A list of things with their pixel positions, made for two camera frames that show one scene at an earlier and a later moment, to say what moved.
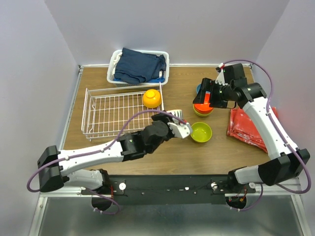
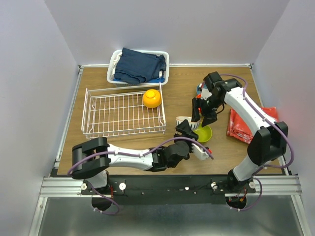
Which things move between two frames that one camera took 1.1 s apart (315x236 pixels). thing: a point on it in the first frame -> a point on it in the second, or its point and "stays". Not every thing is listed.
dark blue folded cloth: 138,68 stays
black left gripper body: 165,118 -> 189,143
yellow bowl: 202,132 stays
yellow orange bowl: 152,98 stays
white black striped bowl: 177,113 -> 193,125
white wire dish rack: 112,111 stays
